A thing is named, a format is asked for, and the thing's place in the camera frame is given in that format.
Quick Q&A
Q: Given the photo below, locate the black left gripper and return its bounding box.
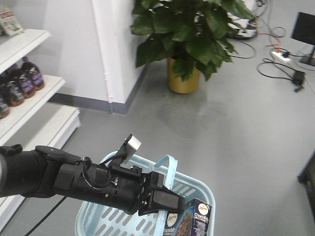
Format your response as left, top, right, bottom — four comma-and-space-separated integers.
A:
81, 164, 185, 216

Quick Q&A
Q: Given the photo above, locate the blue chocolate cookie box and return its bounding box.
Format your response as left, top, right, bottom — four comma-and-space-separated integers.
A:
162, 198, 212, 236

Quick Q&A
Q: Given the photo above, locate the light blue plastic basket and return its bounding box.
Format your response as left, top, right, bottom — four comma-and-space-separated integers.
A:
75, 155, 216, 236

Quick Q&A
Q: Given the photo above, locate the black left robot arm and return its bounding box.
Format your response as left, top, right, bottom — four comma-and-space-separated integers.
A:
0, 145, 172, 215

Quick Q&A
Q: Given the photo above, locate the gold plant pot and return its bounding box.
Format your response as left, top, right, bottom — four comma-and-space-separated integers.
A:
167, 57, 201, 94

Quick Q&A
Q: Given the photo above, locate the white supermarket shelving unit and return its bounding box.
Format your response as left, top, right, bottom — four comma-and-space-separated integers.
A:
0, 4, 81, 226

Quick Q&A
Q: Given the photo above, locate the green potted plant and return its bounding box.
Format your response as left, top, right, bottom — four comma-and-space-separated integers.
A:
130, 0, 257, 81

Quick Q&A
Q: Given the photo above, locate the black power adapter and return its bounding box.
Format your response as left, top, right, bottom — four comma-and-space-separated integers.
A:
292, 70, 305, 87

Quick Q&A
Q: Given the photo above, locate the white power strip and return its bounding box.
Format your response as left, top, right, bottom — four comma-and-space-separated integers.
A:
271, 51, 291, 63

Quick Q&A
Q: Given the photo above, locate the black monitor on stand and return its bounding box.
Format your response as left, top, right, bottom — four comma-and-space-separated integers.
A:
291, 12, 315, 66

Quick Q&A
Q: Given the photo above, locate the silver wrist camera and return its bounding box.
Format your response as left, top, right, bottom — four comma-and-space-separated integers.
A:
114, 134, 142, 165

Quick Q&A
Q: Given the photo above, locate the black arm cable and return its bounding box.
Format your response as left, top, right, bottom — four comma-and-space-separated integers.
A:
23, 196, 67, 236

